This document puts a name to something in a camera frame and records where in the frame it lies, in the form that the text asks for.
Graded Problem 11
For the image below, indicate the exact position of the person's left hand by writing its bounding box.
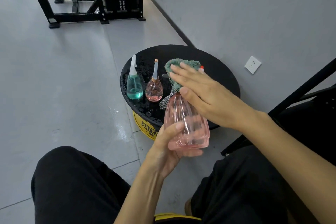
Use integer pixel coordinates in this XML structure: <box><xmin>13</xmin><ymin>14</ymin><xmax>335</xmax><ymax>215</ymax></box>
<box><xmin>143</xmin><ymin>121</ymin><xmax>204</xmax><ymax>180</ymax></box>

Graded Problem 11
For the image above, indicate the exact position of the green cleaning cloth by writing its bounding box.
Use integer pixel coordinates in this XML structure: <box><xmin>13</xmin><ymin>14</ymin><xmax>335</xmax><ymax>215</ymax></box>
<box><xmin>159</xmin><ymin>58</ymin><xmax>201</xmax><ymax>110</ymax></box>

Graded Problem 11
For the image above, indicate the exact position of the round black table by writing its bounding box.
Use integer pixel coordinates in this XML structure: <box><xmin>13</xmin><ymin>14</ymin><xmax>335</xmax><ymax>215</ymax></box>
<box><xmin>120</xmin><ymin>44</ymin><xmax>241</xmax><ymax>131</ymax></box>

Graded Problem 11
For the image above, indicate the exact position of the person's right hand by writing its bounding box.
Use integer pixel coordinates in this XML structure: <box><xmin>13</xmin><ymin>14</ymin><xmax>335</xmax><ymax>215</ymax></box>
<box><xmin>169</xmin><ymin>62</ymin><xmax>271</xmax><ymax>133</ymax></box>

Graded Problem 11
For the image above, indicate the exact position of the green spray bottle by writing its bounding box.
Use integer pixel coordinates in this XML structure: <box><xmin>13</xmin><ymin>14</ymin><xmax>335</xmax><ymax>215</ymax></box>
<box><xmin>126</xmin><ymin>54</ymin><xmax>144</xmax><ymax>100</ymax></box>

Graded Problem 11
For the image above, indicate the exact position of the black metal rack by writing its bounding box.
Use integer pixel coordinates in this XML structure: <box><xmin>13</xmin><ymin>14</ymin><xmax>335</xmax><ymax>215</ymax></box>
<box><xmin>220</xmin><ymin>58</ymin><xmax>336</xmax><ymax>167</ymax></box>

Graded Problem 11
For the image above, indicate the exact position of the yellow barrel base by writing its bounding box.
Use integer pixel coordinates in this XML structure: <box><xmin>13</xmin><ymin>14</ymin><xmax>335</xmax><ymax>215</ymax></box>
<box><xmin>133</xmin><ymin>111</ymin><xmax>160</xmax><ymax>141</ymax></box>

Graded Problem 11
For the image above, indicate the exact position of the person's right forearm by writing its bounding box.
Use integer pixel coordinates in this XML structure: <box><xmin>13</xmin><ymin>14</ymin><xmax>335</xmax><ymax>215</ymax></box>
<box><xmin>239</xmin><ymin>112</ymin><xmax>336</xmax><ymax>224</ymax></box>

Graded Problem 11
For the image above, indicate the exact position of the pink spray bottle grey nozzle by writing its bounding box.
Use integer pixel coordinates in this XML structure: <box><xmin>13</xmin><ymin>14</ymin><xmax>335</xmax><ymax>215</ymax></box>
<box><xmin>145</xmin><ymin>59</ymin><xmax>164</xmax><ymax>102</ymax></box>
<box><xmin>162</xmin><ymin>73</ymin><xmax>210</xmax><ymax>151</ymax></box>

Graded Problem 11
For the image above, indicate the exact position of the yellow round stool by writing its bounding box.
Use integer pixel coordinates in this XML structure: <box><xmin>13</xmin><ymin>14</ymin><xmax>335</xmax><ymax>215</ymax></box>
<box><xmin>154</xmin><ymin>213</ymin><xmax>202</xmax><ymax>224</ymax></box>

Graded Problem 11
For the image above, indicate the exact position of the white wall socket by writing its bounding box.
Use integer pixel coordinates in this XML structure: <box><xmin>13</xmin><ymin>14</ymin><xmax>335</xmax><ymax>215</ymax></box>
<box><xmin>244</xmin><ymin>56</ymin><xmax>262</xmax><ymax>75</ymax></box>

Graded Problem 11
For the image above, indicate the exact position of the person's light shoe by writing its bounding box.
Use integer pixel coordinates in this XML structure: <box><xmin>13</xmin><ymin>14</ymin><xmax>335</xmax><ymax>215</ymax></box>
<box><xmin>184</xmin><ymin>199</ymin><xmax>194</xmax><ymax>217</ymax></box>

